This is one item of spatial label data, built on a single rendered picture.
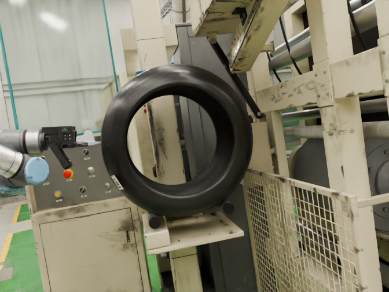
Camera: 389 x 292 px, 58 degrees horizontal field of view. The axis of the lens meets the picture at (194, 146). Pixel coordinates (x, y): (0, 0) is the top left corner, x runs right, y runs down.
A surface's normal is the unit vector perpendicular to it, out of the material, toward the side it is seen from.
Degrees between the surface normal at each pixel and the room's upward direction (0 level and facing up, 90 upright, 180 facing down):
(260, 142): 90
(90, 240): 90
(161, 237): 90
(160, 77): 79
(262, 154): 90
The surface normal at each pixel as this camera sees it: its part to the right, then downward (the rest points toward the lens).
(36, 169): 0.87, -0.09
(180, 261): 0.17, 0.03
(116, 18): 0.41, -0.01
